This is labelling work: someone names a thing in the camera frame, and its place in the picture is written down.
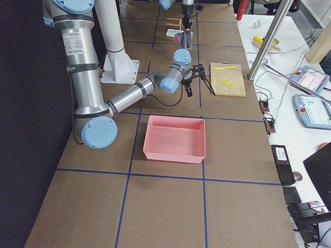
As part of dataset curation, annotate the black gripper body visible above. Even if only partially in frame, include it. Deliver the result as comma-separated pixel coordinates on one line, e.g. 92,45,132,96
182,64,205,97
182,4,193,29

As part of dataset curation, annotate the dark grey cloth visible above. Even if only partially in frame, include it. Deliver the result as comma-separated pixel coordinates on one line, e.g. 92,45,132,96
176,29,193,49

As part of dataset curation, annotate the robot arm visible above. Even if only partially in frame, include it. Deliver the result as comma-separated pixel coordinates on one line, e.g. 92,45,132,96
158,0,197,29
43,1,203,149

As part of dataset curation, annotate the left wooden dowel rod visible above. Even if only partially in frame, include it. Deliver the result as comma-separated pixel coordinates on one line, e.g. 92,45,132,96
167,17,181,21

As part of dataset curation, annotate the wooden dowel rod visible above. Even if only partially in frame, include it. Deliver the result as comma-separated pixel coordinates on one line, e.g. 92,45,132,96
167,17,181,21
166,23,182,27

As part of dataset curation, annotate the right wooden dowel rod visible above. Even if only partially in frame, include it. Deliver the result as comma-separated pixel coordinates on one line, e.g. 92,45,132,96
166,23,182,27

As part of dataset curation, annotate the yellow plastic knife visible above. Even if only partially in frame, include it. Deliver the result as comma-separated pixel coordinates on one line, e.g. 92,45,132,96
213,66,236,70

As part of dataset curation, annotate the bamboo cutting board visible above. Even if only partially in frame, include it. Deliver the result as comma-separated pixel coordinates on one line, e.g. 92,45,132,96
210,63,246,97

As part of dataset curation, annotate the red fire extinguisher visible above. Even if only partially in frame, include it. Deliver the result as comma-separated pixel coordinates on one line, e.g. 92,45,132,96
236,0,248,21

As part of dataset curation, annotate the white tube bottle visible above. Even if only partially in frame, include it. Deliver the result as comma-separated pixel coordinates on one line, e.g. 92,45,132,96
250,19,263,29

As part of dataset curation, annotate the pink plastic bin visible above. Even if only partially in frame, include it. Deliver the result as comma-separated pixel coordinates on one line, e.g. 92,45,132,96
143,115,206,164

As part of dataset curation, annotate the orange black power strip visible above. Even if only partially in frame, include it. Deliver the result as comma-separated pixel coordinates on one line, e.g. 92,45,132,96
259,99,269,113

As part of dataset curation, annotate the far teach pendant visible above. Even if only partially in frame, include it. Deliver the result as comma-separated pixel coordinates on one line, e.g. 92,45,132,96
290,66,330,94

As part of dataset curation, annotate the teach pendant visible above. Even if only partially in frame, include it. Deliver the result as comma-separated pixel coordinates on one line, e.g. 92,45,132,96
290,66,330,94
293,94,330,130

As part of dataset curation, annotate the near teach pendant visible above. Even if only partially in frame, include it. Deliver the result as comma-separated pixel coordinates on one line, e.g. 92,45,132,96
293,94,330,130

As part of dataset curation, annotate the black box with label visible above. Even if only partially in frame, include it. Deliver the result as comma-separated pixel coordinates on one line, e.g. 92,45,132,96
270,145,295,186

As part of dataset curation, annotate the black laptop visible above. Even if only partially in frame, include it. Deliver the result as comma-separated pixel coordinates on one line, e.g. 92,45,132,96
303,146,330,211

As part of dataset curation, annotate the black braided right cable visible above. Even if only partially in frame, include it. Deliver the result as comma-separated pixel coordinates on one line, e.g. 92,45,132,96
144,87,187,106

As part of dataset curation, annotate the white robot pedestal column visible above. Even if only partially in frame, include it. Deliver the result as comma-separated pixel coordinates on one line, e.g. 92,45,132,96
95,0,140,84

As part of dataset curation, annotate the aluminium frame post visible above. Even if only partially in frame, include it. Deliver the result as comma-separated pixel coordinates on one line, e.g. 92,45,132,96
248,0,293,81

